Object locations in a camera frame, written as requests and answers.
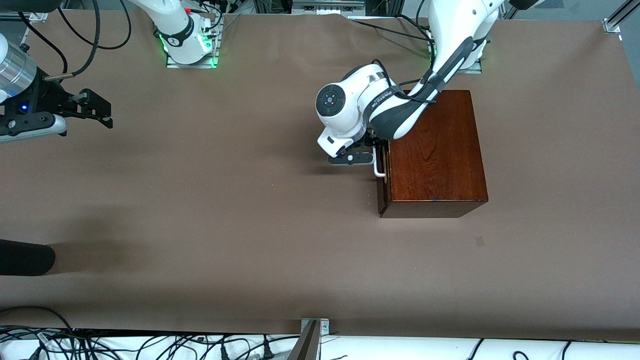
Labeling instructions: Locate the black looped cable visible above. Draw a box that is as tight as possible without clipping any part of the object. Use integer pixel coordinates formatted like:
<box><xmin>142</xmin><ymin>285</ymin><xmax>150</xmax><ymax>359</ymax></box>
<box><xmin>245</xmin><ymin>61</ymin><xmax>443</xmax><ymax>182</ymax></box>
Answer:
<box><xmin>0</xmin><ymin>306</ymin><xmax>76</xmax><ymax>346</ymax></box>

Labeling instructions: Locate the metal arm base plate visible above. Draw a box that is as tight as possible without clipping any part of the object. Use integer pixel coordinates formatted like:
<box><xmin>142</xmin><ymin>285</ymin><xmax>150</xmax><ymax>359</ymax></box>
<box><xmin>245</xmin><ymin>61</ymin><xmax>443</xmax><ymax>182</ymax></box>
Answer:
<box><xmin>429</xmin><ymin>40</ymin><xmax>484</xmax><ymax>75</ymax></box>
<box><xmin>166</xmin><ymin>20</ymin><xmax>221</xmax><ymax>69</ymax></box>

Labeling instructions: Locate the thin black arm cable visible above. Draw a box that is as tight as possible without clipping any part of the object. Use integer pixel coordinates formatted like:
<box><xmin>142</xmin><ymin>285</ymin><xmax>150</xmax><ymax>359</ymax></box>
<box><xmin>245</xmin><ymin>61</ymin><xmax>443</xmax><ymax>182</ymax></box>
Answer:
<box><xmin>370</xmin><ymin>59</ymin><xmax>441</xmax><ymax>106</ymax></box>

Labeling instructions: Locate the brown paper table cover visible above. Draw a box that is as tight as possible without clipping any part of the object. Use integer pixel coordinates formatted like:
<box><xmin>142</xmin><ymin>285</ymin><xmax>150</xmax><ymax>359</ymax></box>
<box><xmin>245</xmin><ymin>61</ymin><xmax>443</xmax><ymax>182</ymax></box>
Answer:
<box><xmin>0</xmin><ymin>10</ymin><xmax>640</xmax><ymax>342</ymax></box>

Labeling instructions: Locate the silver corner bracket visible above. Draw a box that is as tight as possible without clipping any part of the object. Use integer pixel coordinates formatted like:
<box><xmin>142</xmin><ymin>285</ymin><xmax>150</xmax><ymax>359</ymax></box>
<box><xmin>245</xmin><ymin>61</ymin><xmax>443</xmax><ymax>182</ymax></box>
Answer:
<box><xmin>300</xmin><ymin>318</ymin><xmax>331</xmax><ymax>336</ymax></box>

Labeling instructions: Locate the light wood drawer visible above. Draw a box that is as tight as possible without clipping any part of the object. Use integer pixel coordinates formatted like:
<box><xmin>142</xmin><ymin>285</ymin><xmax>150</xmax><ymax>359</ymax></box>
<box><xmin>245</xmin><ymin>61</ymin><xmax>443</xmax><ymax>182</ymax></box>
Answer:
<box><xmin>377</xmin><ymin>145</ymin><xmax>392</xmax><ymax>215</ymax></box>

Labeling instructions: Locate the white drawer handle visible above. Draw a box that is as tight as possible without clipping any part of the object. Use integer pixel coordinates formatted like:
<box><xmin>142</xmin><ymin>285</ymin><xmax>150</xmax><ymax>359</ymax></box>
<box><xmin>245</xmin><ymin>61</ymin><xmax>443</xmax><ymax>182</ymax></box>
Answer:
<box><xmin>372</xmin><ymin>145</ymin><xmax>387</xmax><ymax>179</ymax></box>

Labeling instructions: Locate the black base power cable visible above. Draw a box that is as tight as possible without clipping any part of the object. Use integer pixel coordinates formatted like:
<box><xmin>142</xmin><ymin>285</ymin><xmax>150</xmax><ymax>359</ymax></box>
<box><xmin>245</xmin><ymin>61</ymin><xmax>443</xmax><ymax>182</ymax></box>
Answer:
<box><xmin>349</xmin><ymin>18</ymin><xmax>441</xmax><ymax>45</ymax></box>

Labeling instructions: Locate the dark brown wooden cabinet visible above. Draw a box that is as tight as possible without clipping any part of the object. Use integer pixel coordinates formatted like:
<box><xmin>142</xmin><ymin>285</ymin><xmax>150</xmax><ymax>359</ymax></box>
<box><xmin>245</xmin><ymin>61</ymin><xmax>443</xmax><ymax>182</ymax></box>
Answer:
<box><xmin>377</xmin><ymin>90</ymin><xmax>489</xmax><ymax>219</ymax></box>

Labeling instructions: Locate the black foam-covered pole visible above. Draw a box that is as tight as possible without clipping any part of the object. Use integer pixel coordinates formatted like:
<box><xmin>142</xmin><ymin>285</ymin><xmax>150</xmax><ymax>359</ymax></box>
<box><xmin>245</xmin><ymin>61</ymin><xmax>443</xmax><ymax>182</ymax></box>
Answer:
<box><xmin>0</xmin><ymin>239</ymin><xmax>56</xmax><ymax>277</ymax></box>

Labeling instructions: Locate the dark grey metal bar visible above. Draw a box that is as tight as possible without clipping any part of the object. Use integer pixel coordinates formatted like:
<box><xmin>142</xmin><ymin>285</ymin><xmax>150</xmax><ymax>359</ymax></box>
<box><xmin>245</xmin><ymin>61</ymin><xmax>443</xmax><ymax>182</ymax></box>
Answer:
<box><xmin>287</xmin><ymin>320</ymin><xmax>321</xmax><ymax>360</ymax></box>

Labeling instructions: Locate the aluminium corner profile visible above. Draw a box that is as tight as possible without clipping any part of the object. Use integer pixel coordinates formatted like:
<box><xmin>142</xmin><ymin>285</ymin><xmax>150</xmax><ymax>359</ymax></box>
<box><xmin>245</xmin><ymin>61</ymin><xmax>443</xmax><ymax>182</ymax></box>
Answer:
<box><xmin>602</xmin><ymin>0</ymin><xmax>640</xmax><ymax>35</ymax></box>

